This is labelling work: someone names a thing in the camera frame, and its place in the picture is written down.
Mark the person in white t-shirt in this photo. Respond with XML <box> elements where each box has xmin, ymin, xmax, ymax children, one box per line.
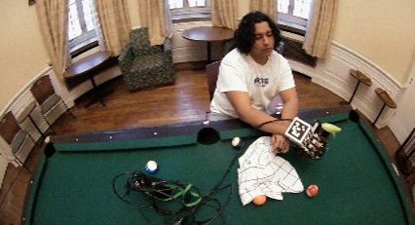
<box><xmin>209</xmin><ymin>10</ymin><xmax>301</xmax><ymax>155</ymax></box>

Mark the round wooden table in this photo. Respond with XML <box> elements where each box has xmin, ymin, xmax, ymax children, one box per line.
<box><xmin>181</xmin><ymin>25</ymin><xmax>236</xmax><ymax>64</ymax></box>

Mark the white marker cube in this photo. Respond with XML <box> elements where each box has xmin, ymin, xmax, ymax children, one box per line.
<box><xmin>284</xmin><ymin>116</ymin><xmax>314</xmax><ymax>146</ymax></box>

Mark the beige curtain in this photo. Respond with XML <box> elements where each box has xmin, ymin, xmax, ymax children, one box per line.
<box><xmin>248</xmin><ymin>0</ymin><xmax>281</xmax><ymax>24</ymax></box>
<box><xmin>35</xmin><ymin>0</ymin><xmax>73</xmax><ymax>87</ymax></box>
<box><xmin>209</xmin><ymin>0</ymin><xmax>240</xmax><ymax>31</ymax></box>
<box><xmin>92</xmin><ymin>0</ymin><xmax>133</xmax><ymax>57</ymax></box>
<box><xmin>136</xmin><ymin>0</ymin><xmax>169</xmax><ymax>46</ymax></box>
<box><xmin>302</xmin><ymin>0</ymin><xmax>341</xmax><ymax>59</ymax></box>

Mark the dark pool table rail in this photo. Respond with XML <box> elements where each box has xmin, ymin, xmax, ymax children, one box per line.
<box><xmin>43</xmin><ymin>104</ymin><xmax>365</xmax><ymax>159</ymax></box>

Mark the dark chair behind person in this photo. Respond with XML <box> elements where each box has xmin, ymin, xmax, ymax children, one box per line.
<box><xmin>205</xmin><ymin>60</ymin><xmax>224</xmax><ymax>102</ymax></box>

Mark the dark wooden chair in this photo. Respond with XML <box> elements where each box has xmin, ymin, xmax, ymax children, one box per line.
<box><xmin>393</xmin><ymin>127</ymin><xmax>415</xmax><ymax>187</ymax></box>

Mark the orange billiard ball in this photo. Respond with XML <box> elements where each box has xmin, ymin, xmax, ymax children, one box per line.
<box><xmin>252</xmin><ymin>194</ymin><xmax>269</xmax><ymax>206</ymax></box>

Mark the black device box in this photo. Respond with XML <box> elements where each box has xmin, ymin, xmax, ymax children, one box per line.
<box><xmin>129</xmin><ymin>173</ymin><xmax>162</xmax><ymax>191</ymax></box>

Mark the tangle of black cables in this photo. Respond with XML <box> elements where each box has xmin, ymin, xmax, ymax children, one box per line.
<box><xmin>112</xmin><ymin>170</ymin><xmax>234</xmax><ymax>225</ymax></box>

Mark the wooden folding chair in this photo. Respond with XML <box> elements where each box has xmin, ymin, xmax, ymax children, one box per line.
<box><xmin>0</xmin><ymin>110</ymin><xmax>43</xmax><ymax>169</ymax></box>
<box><xmin>28</xmin><ymin>73</ymin><xmax>76</xmax><ymax>135</ymax></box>

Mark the green strap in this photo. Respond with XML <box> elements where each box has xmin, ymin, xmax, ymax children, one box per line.
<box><xmin>148</xmin><ymin>182</ymin><xmax>205</xmax><ymax>208</ymax></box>

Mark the red striped billiard ball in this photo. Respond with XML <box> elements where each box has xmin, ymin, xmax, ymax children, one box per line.
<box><xmin>305</xmin><ymin>184</ymin><xmax>321</xmax><ymax>199</ymax></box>

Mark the white checked cloth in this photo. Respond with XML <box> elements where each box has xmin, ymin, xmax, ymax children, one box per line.
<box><xmin>236</xmin><ymin>135</ymin><xmax>306</xmax><ymax>206</ymax></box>

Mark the green patterned armchair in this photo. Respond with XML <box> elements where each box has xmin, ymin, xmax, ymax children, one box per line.
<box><xmin>117</xmin><ymin>26</ymin><xmax>177</xmax><ymax>92</ymax></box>

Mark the window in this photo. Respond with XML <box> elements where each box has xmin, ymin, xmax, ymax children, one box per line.
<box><xmin>67</xmin><ymin>0</ymin><xmax>101</xmax><ymax>54</ymax></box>
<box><xmin>165</xmin><ymin>0</ymin><xmax>214</xmax><ymax>23</ymax></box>
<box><xmin>277</xmin><ymin>0</ymin><xmax>314</xmax><ymax>34</ymax></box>

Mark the long black cable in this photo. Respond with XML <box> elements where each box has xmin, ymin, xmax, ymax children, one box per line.
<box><xmin>174</xmin><ymin>118</ymin><xmax>296</xmax><ymax>225</ymax></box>

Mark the dark radiator grille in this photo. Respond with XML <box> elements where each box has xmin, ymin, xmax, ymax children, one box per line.
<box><xmin>282</xmin><ymin>37</ymin><xmax>319</xmax><ymax>68</ymax></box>

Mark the yellow-green soft toy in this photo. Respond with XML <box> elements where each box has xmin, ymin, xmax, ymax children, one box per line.
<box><xmin>321</xmin><ymin>122</ymin><xmax>342</xmax><ymax>136</ymax></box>

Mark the blue and white billiard ball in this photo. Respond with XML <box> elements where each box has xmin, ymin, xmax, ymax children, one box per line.
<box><xmin>144</xmin><ymin>160</ymin><xmax>160</xmax><ymax>174</ymax></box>

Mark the long wooden side table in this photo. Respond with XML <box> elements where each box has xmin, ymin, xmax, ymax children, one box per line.
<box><xmin>63</xmin><ymin>50</ymin><xmax>121</xmax><ymax>110</ymax></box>

